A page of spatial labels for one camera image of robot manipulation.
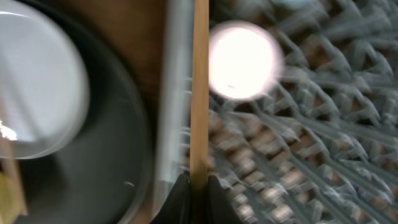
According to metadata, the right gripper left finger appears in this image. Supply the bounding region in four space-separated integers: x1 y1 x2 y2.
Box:
150 174 191 224

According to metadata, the round black serving tray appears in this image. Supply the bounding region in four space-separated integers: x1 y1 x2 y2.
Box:
18 1 152 224

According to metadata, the grey dishwasher rack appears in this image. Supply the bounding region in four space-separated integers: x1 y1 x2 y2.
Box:
208 0 397 223

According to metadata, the pink cup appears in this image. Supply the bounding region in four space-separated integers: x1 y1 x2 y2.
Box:
208 21 284 101

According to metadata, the wooden chopstick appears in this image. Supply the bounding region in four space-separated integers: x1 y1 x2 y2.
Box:
190 0 209 194
1 138 29 216

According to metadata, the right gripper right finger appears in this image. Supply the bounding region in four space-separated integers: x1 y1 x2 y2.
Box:
206 175 243 224

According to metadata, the grey plate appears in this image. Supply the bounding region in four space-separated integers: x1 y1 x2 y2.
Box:
1 1 90 159

